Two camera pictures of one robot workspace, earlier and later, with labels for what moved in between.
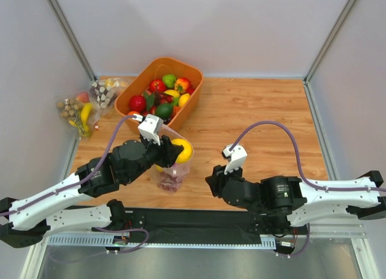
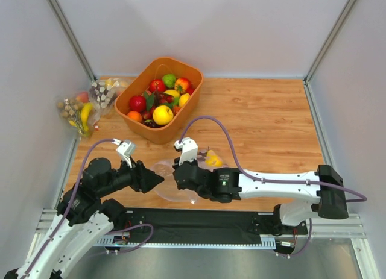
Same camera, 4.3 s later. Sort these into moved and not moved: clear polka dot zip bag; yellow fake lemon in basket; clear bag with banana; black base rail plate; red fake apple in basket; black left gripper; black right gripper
Moved: black left gripper; black right gripper; clear polka dot zip bag
Not moved: black base rail plate; yellow fake lemon in basket; clear bag with banana; red fake apple in basket
